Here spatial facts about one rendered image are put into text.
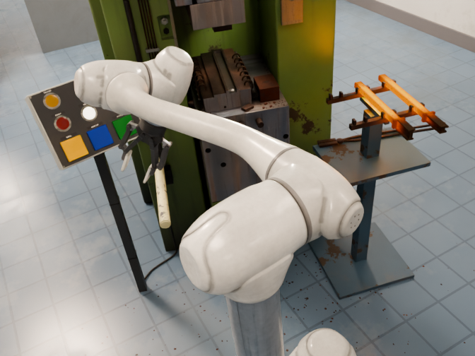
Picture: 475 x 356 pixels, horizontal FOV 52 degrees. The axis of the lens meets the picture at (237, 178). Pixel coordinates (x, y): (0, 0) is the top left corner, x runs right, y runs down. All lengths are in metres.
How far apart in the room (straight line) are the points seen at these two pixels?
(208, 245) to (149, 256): 2.00
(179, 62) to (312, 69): 1.12
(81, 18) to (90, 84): 4.33
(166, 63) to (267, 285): 0.62
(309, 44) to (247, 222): 1.50
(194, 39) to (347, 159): 0.93
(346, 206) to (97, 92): 0.62
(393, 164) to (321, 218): 1.33
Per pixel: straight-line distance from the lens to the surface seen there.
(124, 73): 1.14
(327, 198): 0.82
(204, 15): 1.88
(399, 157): 2.16
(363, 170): 2.07
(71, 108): 1.84
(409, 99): 2.03
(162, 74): 1.21
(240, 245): 0.74
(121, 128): 1.86
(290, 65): 2.19
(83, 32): 5.50
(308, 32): 2.15
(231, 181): 2.19
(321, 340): 1.29
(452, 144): 3.52
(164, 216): 1.98
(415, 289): 2.55
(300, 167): 0.86
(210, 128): 1.02
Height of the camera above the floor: 1.96
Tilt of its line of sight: 39 degrees down
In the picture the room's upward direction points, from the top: 6 degrees counter-clockwise
